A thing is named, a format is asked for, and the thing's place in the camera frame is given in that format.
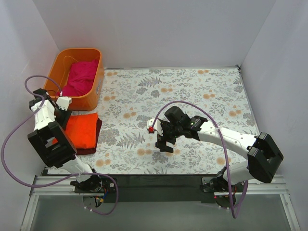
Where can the orange plastic basket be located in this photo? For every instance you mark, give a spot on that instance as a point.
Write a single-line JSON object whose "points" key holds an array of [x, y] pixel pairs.
{"points": [[60, 71]]}

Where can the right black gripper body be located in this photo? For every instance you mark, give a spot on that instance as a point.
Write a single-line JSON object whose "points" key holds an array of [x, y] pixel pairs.
{"points": [[166, 140]]}

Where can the floral table mat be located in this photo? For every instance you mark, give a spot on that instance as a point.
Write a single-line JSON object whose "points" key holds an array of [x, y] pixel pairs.
{"points": [[129, 98]]}

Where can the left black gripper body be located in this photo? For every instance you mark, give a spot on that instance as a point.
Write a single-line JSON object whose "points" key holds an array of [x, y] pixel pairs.
{"points": [[63, 116]]}

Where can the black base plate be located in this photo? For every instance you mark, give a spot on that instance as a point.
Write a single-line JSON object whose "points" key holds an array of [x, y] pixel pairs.
{"points": [[156, 188]]}

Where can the aluminium frame rail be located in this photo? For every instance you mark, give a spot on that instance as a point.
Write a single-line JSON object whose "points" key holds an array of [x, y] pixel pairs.
{"points": [[267, 207]]}

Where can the folded dark red t shirt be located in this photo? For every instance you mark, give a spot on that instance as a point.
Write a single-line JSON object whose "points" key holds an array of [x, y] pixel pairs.
{"points": [[96, 144]]}

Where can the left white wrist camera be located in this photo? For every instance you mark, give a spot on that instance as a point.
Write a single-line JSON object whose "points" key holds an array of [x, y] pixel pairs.
{"points": [[63, 102]]}

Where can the orange t shirt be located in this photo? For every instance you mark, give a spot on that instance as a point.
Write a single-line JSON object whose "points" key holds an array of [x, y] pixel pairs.
{"points": [[73, 121]]}

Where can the pink t shirt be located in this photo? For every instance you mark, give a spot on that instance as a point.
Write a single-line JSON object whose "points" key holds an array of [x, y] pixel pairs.
{"points": [[80, 79]]}

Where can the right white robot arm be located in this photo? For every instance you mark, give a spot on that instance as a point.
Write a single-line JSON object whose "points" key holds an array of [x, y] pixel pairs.
{"points": [[262, 155]]}

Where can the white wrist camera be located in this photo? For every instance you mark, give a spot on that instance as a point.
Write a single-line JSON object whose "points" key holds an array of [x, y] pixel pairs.
{"points": [[63, 102], [153, 127]]}

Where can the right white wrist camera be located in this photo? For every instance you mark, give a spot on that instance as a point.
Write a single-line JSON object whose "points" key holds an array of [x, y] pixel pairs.
{"points": [[153, 127]]}

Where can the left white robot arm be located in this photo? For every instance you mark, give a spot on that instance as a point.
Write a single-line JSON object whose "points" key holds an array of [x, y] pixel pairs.
{"points": [[53, 145]]}

